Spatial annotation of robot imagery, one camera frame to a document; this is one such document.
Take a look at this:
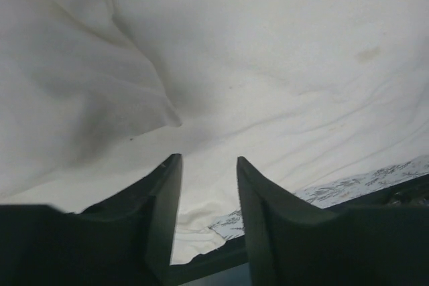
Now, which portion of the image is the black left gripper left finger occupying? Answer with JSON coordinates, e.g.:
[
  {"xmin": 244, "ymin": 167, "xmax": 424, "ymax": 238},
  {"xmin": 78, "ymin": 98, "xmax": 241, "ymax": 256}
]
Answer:
[{"xmin": 1, "ymin": 154, "xmax": 183, "ymax": 285}]

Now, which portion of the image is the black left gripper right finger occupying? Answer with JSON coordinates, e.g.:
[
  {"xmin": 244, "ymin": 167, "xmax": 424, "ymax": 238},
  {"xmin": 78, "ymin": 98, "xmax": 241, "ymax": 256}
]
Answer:
[{"xmin": 237, "ymin": 157, "xmax": 428, "ymax": 285}]

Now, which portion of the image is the cream white t shirt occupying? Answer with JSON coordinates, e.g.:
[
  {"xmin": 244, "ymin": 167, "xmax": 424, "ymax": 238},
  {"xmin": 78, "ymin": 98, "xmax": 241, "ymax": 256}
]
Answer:
[{"xmin": 1, "ymin": 0, "xmax": 428, "ymax": 264}]

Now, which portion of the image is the floral patterned table mat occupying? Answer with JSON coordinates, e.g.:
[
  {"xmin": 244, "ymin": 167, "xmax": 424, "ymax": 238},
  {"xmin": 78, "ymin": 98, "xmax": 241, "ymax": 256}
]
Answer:
[{"xmin": 210, "ymin": 155, "xmax": 428, "ymax": 241}]

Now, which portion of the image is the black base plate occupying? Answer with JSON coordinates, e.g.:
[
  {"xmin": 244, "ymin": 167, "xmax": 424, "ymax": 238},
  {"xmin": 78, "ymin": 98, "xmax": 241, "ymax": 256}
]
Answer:
[{"xmin": 170, "ymin": 174, "xmax": 428, "ymax": 285}]

